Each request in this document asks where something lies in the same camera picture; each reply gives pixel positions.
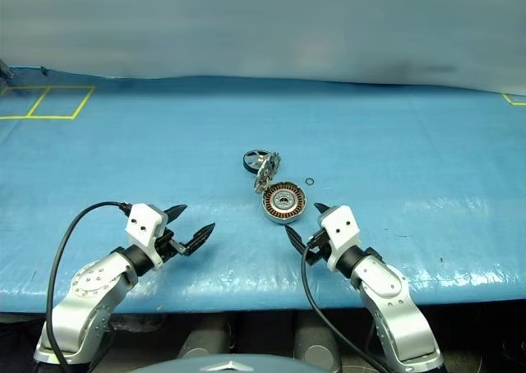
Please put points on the silver motor end cover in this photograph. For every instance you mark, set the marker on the silver motor end cover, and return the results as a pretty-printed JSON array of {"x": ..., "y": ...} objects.
[{"x": 265, "y": 173}]

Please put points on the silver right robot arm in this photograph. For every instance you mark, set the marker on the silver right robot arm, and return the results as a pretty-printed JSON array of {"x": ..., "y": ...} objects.
[{"x": 394, "y": 307}]

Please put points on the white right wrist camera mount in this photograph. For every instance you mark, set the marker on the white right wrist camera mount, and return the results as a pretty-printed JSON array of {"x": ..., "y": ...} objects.
[{"x": 341, "y": 225}]

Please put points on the dark rounded shape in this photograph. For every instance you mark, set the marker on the dark rounded shape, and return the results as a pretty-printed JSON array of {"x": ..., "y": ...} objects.
[
  {"x": 316, "y": 336},
  {"x": 205, "y": 340}
]

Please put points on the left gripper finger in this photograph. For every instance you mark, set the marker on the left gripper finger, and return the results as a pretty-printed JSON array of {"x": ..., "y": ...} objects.
[
  {"x": 199, "y": 238},
  {"x": 176, "y": 213}
]

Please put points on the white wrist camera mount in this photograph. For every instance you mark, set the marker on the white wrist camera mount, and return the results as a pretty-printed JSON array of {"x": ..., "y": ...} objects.
[
  {"x": 141, "y": 221},
  {"x": 341, "y": 225}
]

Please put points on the silver motor stator housing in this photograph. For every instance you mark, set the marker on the silver motor stator housing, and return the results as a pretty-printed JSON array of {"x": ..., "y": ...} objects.
[{"x": 271, "y": 208}]

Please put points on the small dark clip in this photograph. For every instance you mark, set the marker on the small dark clip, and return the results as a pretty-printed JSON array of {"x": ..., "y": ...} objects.
[{"x": 44, "y": 71}]

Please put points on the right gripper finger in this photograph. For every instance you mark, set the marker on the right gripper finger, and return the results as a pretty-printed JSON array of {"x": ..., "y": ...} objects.
[
  {"x": 322, "y": 210},
  {"x": 296, "y": 241}
]

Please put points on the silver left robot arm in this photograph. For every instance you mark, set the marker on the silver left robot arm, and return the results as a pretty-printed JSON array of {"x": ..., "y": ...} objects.
[{"x": 90, "y": 282}]

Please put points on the black round rotor cap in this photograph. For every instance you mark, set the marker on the black round rotor cap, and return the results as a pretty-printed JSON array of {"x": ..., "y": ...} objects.
[{"x": 246, "y": 164}]

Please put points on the grey robot torso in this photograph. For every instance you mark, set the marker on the grey robot torso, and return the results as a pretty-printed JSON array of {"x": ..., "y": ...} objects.
[{"x": 246, "y": 367}]

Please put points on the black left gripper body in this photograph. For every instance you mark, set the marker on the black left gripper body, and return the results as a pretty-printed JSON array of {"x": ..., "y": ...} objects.
[{"x": 167, "y": 247}]

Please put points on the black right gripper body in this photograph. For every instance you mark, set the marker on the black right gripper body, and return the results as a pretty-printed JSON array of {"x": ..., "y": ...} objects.
[{"x": 318, "y": 250}]

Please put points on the yellow tape marking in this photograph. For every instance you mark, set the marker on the yellow tape marking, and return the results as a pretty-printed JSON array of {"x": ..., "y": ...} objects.
[{"x": 53, "y": 118}]

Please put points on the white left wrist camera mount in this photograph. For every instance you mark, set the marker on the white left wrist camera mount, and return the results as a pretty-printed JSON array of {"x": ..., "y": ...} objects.
[{"x": 141, "y": 221}]

